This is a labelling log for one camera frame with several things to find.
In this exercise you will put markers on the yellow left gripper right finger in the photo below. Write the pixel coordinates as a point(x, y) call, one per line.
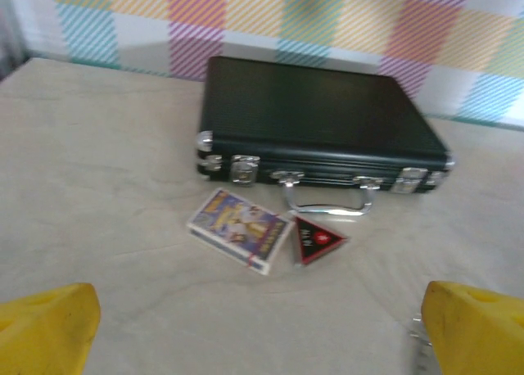
point(479, 338)

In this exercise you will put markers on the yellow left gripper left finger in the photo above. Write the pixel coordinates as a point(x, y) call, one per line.
point(45, 334)

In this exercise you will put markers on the black red triangular card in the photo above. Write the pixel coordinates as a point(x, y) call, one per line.
point(315, 240)

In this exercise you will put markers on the small picture card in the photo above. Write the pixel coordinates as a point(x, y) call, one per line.
point(241, 229)

